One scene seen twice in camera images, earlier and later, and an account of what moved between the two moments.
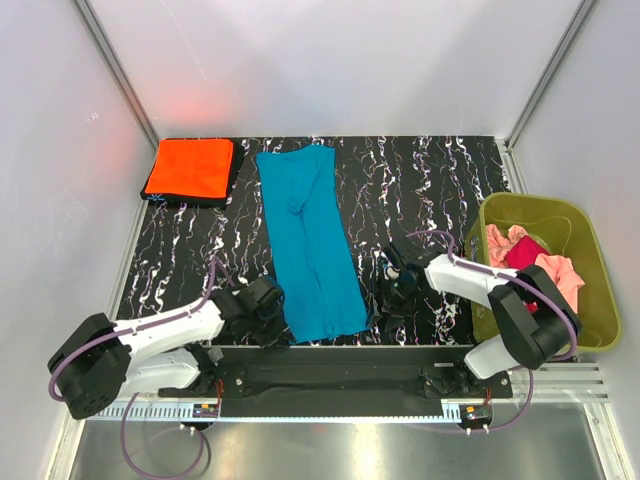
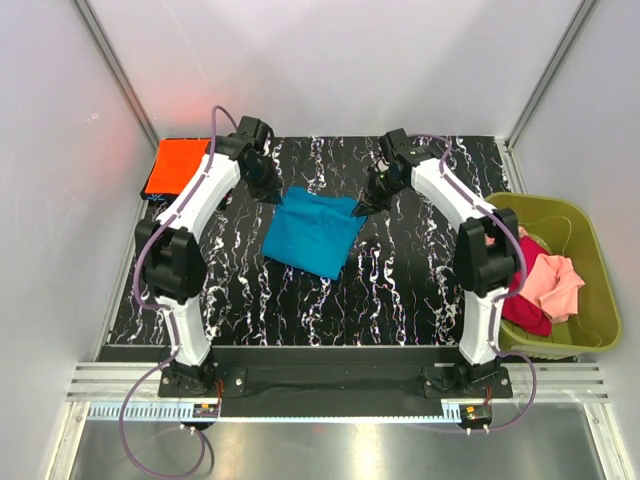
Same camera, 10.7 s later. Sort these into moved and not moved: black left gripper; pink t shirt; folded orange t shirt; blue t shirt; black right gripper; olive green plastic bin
Moved: black left gripper; blue t shirt; black right gripper
Not moved: folded orange t shirt; olive green plastic bin; pink t shirt
